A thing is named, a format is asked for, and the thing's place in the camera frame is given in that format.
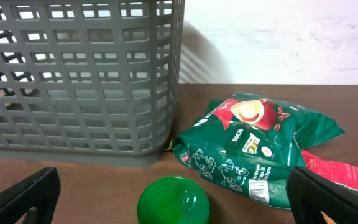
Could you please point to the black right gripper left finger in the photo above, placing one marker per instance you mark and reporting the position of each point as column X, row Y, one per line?
column 34, row 198

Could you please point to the green lid jar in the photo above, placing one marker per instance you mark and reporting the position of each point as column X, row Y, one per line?
column 173, row 200

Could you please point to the grey plastic lattice basket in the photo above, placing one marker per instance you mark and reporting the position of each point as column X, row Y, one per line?
column 88, row 81

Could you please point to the green coffee sachet bag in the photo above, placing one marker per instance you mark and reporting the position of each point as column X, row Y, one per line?
column 249, row 144

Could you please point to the red spaghetti packet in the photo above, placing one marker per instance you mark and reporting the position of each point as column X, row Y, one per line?
column 340, row 173

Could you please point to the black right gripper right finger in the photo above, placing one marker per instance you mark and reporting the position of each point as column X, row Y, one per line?
column 312, row 197

